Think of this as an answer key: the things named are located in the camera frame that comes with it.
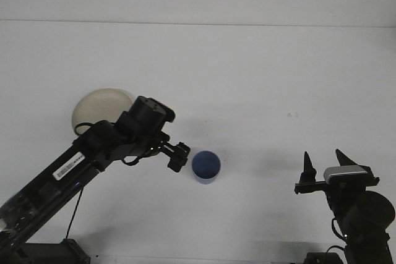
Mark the pale blue cup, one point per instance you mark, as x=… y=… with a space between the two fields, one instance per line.
x=205 y=165

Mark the pale round plate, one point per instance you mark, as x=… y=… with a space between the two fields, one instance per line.
x=99 y=103

